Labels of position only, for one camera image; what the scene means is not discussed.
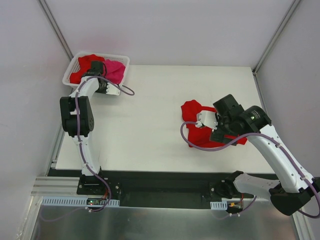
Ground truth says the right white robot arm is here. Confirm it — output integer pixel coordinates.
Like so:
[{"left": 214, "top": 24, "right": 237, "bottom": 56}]
[{"left": 210, "top": 94, "right": 320, "bottom": 216}]

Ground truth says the left aluminium frame post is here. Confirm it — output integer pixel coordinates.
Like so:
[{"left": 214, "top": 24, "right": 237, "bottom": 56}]
[{"left": 37, "top": 0, "right": 74, "bottom": 61}]

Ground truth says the white plastic basket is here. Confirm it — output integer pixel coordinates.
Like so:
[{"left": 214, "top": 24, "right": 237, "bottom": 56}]
[{"left": 62, "top": 51, "right": 130, "bottom": 89}]

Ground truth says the pink t shirt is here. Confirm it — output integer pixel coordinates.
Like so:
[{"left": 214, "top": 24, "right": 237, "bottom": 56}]
[{"left": 103, "top": 59, "right": 126, "bottom": 85}]

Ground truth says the red t shirt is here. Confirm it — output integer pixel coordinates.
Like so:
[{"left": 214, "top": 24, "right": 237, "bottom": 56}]
[
  {"left": 69, "top": 54, "right": 105, "bottom": 84},
  {"left": 180, "top": 99, "right": 248, "bottom": 149}
]

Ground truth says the right white cable duct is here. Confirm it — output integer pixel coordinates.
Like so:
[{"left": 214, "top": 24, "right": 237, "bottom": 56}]
[{"left": 210, "top": 201, "right": 228, "bottom": 211}]

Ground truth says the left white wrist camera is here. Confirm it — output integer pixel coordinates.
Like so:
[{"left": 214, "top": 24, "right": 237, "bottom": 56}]
[{"left": 106, "top": 83, "right": 121, "bottom": 96}]

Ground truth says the left white cable duct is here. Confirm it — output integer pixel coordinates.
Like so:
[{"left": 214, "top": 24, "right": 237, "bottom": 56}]
[{"left": 41, "top": 196, "right": 120, "bottom": 208}]

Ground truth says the white cable duct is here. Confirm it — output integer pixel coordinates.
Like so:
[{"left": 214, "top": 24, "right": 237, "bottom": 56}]
[
  {"left": 210, "top": 201, "right": 228, "bottom": 211},
  {"left": 41, "top": 196, "right": 120, "bottom": 208}
]

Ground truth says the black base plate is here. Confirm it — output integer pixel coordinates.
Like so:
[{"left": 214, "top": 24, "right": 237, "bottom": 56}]
[{"left": 48, "top": 169, "right": 279, "bottom": 209}]

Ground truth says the right aluminium frame post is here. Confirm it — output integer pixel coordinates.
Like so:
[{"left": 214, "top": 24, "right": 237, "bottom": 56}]
[{"left": 251, "top": 0, "right": 302, "bottom": 75}]

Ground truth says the aluminium frame post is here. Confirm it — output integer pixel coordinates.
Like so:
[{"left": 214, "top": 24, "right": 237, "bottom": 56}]
[
  {"left": 251, "top": 0, "right": 302, "bottom": 75},
  {"left": 37, "top": 0, "right": 74, "bottom": 61}
]

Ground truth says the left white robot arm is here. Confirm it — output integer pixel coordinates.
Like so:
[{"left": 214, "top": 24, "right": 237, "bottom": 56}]
[{"left": 59, "top": 61, "right": 106, "bottom": 195}]

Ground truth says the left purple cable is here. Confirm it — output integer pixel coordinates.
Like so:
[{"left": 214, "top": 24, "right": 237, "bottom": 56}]
[{"left": 39, "top": 76, "right": 136, "bottom": 222}]

